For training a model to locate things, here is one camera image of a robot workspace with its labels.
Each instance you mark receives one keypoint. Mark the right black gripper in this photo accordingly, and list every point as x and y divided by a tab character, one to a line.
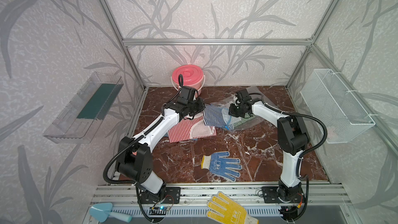
231	112

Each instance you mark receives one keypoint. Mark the yellow dotted work glove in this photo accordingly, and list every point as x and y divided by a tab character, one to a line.
224	210

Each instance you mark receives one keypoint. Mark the pink item in basket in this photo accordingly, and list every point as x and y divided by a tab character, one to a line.
332	131

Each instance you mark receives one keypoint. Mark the pink lidded plastic bucket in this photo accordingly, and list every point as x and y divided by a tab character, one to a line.
193	76

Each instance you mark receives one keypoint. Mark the green white striped garment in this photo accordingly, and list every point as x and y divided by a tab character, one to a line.
235	122

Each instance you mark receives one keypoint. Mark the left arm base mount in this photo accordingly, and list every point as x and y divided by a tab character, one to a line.
168	195

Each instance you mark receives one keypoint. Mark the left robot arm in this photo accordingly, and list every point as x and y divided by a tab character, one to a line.
133	163

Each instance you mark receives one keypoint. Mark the blue dotted work glove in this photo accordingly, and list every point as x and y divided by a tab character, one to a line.
220	164

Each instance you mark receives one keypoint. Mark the blue white striped garment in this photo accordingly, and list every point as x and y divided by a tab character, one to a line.
217	117

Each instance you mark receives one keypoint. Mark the red white striped garment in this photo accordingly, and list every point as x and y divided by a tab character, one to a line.
191	129

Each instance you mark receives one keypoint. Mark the clear plastic wall shelf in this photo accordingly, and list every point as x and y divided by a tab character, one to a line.
82	117

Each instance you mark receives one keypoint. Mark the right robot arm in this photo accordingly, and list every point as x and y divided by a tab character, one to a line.
293	137

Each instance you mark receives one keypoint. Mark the light blue hand trowel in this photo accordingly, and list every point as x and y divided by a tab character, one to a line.
102	211

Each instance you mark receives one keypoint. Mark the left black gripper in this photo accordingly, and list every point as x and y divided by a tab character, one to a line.
200	104

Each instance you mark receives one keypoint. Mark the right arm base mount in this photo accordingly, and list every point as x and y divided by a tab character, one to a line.
277	195

